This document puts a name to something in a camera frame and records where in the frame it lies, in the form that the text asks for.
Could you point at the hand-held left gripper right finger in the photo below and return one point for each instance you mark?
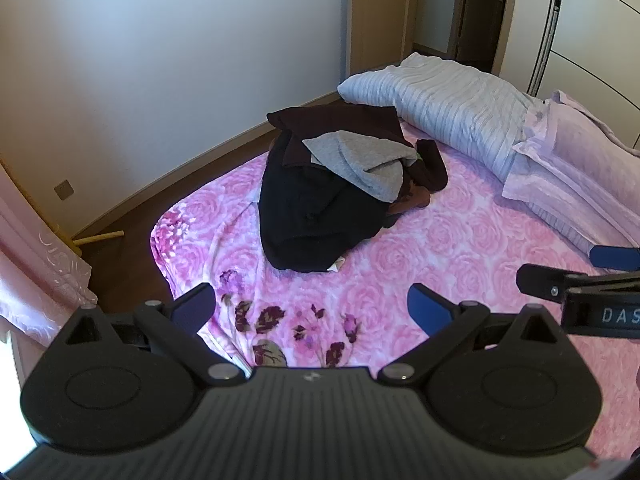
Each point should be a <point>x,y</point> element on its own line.
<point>427,307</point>

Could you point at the beige wall socket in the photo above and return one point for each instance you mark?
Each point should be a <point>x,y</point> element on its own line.
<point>64,189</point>

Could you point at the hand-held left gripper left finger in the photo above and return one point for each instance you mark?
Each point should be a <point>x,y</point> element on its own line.
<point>192,305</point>

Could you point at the pink floral blanket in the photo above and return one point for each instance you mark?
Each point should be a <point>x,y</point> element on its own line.
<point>450,240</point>

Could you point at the pink ruffled pillow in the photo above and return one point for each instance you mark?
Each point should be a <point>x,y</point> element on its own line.
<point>585,155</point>

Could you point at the stack of folded clothes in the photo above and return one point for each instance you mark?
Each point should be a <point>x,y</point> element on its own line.
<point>310,220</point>

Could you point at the dark-sleeved grey knit sweater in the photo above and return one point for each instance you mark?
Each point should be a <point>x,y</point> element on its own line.
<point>340,120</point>

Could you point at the wooden stand foot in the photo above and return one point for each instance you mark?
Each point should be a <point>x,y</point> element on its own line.
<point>95,239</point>

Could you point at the wooden door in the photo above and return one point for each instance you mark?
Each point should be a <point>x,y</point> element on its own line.
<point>380,15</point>

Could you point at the heather grey garment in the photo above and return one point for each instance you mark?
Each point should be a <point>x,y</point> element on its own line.
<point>360,160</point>

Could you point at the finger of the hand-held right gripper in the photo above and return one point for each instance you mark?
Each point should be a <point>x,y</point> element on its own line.
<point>540,282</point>
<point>612,256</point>

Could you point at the lilac striped quilt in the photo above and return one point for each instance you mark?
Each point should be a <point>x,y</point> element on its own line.
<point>450,105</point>

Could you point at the pink curtain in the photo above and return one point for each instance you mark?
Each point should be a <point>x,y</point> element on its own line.
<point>30,280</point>

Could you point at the lilac striped pillow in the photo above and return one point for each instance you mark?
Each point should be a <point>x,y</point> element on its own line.
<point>540,205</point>

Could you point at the white wardrobe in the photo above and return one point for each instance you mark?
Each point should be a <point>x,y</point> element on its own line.
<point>590,35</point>

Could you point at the wooden door frame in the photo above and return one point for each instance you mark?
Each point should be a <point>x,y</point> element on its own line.
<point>505,10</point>

